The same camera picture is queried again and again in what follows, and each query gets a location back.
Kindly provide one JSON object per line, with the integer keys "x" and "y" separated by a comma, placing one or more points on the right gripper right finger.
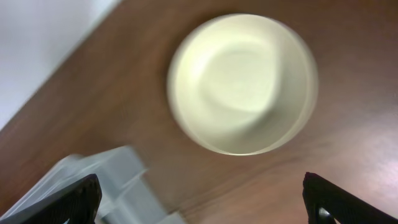
{"x": 325, "y": 202}

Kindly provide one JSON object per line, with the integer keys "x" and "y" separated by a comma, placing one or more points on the clear plastic storage container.
{"x": 126, "y": 198}

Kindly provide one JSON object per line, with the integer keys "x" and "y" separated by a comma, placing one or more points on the cream plate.
{"x": 242, "y": 84}

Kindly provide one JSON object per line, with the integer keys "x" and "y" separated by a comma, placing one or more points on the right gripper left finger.
{"x": 77, "y": 203}

